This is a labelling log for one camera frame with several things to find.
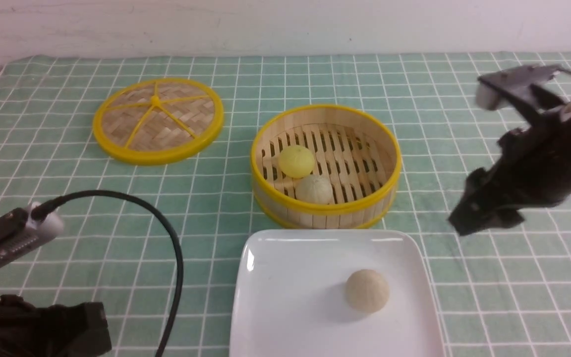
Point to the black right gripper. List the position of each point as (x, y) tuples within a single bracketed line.
[(534, 171)]

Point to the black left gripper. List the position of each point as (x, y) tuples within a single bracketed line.
[(55, 331)]

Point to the white steamed bun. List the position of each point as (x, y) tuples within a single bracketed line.
[(315, 190), (367, 291)]

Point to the white steamed bun front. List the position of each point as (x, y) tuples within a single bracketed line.
[(315, 190)]

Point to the yellow steamed bun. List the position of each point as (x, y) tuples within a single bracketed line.
[(296, 161)]

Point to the white square plate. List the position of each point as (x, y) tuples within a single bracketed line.
[(290, 296)]

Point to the green checkered tablecloth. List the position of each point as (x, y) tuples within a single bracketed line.
[(502, 293)]

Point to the yellow-rimmed bamboo steamer basket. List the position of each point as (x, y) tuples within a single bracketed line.
[(356, 152)]

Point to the yellow-rimmed bamboo steamer lid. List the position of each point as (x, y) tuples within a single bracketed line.
[(159, 121)]

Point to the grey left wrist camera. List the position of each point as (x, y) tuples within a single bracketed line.
[(20, 234)]

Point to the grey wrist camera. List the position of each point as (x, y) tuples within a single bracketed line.
[(494, 87), (20, 234)]

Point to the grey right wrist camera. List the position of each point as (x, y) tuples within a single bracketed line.
[(494, 87)]

